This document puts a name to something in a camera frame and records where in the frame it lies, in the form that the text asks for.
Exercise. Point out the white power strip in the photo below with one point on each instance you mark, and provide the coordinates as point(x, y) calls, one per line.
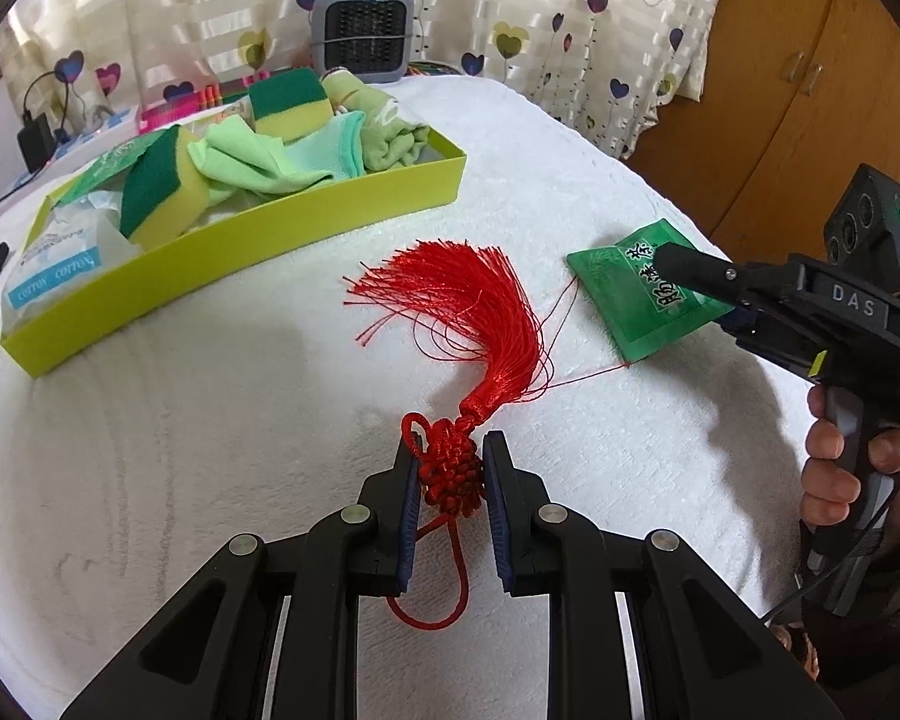
point(97, 135)

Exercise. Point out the light green cloth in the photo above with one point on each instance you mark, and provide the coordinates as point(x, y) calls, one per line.
point(232, 154)

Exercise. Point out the light green sock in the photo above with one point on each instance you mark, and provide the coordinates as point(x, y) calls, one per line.
point(322, 157)

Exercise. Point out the plaid cloth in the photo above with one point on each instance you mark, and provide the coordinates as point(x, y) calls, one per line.
point(195, 101)

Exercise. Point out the small green tea packet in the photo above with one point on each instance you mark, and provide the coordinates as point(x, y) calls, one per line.
point(112, 161)

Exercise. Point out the grey desk heater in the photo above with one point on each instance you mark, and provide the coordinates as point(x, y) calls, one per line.
point(360, 30)

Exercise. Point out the red knot tassel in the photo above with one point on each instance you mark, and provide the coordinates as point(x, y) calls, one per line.
point(487, 330)

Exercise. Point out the lime green cardboard box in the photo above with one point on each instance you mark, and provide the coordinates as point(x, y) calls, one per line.
point(270, 232)

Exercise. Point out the black power adapter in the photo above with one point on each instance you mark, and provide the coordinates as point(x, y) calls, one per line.
point(36, 139)

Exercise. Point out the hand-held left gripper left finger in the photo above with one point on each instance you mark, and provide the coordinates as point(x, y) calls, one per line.
point(411, 517)

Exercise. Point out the yellow green sponge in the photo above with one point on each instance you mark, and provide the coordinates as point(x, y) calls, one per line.
point(165, 210)
point(292, 116)

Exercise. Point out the white cotton pad packet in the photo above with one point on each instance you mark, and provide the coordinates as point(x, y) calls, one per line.
point(60, 262)

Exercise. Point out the large green tea packet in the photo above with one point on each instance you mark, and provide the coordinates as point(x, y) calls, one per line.
point(630, 300)

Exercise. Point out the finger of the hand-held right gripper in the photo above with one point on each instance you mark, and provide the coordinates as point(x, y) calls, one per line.
point(739, 326)
point(694, 270)

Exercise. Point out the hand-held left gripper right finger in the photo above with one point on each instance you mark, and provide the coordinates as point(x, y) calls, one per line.
point(495, 517)

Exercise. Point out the green towel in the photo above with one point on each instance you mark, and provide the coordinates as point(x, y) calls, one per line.
point(386, 131)

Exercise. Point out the person's right hand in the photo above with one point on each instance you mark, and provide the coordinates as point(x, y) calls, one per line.
point(829, 480)

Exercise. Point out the wooden wardrobe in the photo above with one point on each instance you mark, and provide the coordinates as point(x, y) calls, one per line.
point(795, 127)

